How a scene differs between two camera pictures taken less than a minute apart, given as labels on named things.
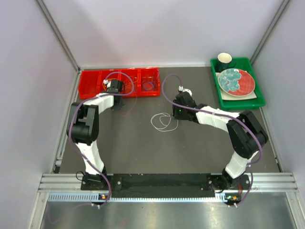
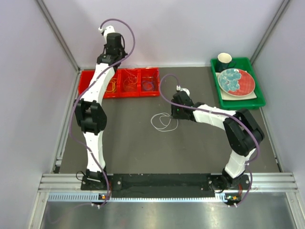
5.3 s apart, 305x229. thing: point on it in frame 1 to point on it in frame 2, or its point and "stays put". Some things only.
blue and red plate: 236,82 stays put
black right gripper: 175,114 stays put
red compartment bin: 136,82 stays put
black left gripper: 119,106 to 123,52
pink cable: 132,108 to 130,85
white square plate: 225,96 stays put
